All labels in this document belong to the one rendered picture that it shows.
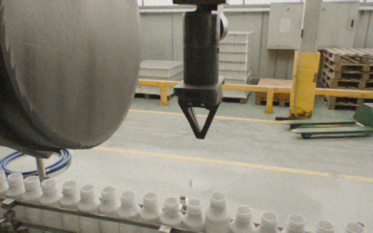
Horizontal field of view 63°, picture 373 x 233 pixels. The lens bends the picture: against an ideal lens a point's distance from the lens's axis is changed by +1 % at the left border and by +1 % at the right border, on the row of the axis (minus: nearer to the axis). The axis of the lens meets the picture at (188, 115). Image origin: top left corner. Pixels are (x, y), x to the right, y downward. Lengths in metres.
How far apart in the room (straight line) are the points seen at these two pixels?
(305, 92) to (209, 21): 4.78
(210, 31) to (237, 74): 5.57
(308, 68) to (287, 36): 2.30
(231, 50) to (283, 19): 1.76
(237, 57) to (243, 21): 1.84
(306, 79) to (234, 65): 1.50
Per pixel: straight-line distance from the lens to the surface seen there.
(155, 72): 6.28
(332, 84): 6.11
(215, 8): 0.52
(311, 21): 5.24
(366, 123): 5.16
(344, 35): 7.45
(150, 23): 8.21
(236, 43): 5.95
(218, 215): 0.73
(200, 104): 0.49
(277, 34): 7.31
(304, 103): 5.24
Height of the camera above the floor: 1.59
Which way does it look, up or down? 18 degrees down
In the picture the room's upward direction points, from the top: straight up
